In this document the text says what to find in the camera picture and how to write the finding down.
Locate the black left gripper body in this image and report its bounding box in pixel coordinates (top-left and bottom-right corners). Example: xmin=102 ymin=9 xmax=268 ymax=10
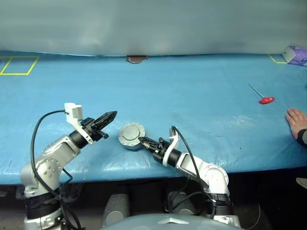
xmin=80 ymin=117 xmax=109 ymax=142

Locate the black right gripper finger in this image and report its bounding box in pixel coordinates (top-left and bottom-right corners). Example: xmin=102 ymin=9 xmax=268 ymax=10
xmin=141 ymin=142 xmax=159 ymax=152
xmin=138 ymin=136 xmax=160 ymax=145

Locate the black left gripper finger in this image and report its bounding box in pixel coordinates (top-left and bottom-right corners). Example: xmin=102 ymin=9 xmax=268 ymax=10
xmin=94 ymin=110 xmax=118 ymax=123
xmin=93 ymin=118 xmax=114 ymax=129

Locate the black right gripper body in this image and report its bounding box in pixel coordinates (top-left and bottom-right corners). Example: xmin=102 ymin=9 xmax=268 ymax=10
xmin=152 ymin=137 xmax=172 ymax=166

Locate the round silver motor lid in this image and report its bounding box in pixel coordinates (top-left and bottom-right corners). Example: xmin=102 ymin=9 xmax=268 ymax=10
xmin=118 ymin=122 xmax=146 ymax=147

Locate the person's bare hand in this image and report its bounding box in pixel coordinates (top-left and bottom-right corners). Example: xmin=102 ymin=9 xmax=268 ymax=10
xmin=284 ymin=108 xmax=307 ymax=140

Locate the grey rounded robot leg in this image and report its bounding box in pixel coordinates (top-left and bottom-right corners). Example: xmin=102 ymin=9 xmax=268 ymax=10
xmin=101 ymin=194 xmax=130 ymax=228
xmin=165 ymin=191 xmax=204 ymax=216

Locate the blue table cover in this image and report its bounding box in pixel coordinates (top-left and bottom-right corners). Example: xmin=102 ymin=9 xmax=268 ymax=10
xmin=0 ymin=49 xmax=307 ymax=185

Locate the brown torn patch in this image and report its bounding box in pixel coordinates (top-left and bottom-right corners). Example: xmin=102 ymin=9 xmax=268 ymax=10
xmin=126 ymin=55 xmax=149 ymax=65

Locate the grey robot torso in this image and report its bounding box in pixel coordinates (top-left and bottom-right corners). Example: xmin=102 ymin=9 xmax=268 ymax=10
xmin=102 ymin=213 xmax=242 ymax=230

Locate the grey shoe tip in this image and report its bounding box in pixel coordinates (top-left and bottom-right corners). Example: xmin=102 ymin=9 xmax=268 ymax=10
xmin=295 ymin=177 xmax=307 ymax=190

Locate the purple tissue pack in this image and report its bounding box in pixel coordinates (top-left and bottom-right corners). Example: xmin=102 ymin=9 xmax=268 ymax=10
xmin=281 ymin=45 xmax=307 ymax=67

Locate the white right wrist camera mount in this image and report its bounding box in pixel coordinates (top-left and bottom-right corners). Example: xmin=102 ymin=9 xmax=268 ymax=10
xmin=167 ymin=126 xmax=180 ymax=161

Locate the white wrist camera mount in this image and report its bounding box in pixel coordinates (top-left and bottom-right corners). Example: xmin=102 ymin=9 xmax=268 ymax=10
xmin=167 ymin=126 xmax=180 ymax=161
xmin=64 ymin=103 xmax=94 ymax=146

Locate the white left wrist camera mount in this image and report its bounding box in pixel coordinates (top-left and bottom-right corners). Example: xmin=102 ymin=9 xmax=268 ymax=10
xmin=64 ymin=103 xmax=94 ymax=146

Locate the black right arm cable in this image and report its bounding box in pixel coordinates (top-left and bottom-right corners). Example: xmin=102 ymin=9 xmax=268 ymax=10
xmin=167 ymin=126 xmax=216 ymax=220

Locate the red-handled T hex key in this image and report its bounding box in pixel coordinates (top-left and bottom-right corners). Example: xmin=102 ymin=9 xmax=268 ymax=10
xmin=248 ymin=83 xmax=276 ymax=105

